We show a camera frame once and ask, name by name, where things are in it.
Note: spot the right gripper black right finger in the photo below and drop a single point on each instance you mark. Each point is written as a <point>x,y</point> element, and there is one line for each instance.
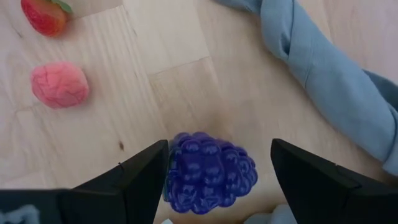
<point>326,196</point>

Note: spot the small red long-stemmed toy strawberry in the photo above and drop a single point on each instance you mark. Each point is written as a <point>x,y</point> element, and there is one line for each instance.
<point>43,17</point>

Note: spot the pink toy fruit ball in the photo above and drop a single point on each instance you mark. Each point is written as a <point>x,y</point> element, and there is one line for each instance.
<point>59,85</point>

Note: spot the grey-blue cloth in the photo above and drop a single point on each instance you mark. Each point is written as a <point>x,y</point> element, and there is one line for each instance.
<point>326,87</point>

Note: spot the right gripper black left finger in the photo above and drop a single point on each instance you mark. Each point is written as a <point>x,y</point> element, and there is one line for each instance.
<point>124,199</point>

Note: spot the purple toy grape bunch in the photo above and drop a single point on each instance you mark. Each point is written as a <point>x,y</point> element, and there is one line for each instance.
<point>208,174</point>

